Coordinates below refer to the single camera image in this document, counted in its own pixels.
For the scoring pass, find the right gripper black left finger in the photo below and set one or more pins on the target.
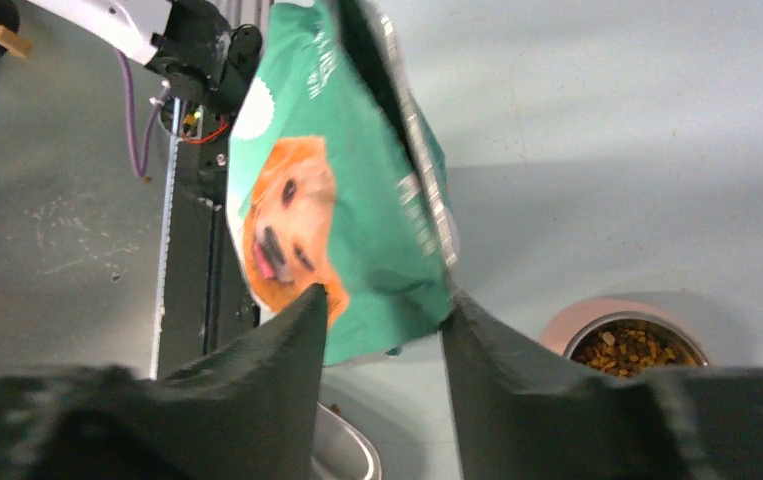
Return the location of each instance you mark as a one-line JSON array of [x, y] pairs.
[[245, 411]]

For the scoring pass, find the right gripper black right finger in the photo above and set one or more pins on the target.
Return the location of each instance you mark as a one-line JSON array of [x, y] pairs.
[[523, 412]]

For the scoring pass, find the metal food scoop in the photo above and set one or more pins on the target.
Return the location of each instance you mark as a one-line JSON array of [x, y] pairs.
[[340, 451]]

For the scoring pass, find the green pet food bag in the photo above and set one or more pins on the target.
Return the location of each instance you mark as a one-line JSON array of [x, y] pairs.
[[335, 178]]

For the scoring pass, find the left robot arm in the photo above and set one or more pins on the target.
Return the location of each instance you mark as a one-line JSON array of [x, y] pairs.
[[206, 50]]

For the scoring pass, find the pink double bowl stand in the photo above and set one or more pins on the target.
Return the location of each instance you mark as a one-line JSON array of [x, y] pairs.
[[566, 329]]

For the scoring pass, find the kibble in left bowl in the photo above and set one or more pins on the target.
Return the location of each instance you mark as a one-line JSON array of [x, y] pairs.
[[633, 348]]

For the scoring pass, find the steel bowl left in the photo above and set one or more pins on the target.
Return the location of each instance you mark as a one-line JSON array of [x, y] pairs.
[[619, 324]]

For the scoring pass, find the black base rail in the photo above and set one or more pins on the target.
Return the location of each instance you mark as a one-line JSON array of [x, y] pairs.
[[203, 303]]

